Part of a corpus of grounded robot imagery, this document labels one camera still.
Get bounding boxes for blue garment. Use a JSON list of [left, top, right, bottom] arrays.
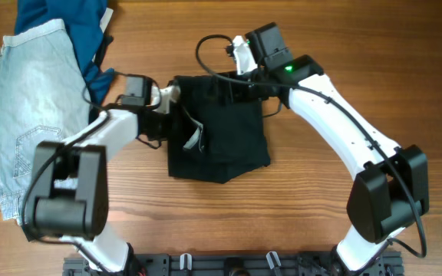
[[0, 0, 115, 183]]

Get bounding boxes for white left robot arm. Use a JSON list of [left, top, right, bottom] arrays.
[[21, 104, 171, 275]]

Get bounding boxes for light blue denim shorts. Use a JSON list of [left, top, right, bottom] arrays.
[[0, 19, 90, 221]]

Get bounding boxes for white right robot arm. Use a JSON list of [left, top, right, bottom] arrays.
[[233, 54, 429, 275]]

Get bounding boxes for black shorts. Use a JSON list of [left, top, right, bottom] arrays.
[[167, 76, 271, 184]]

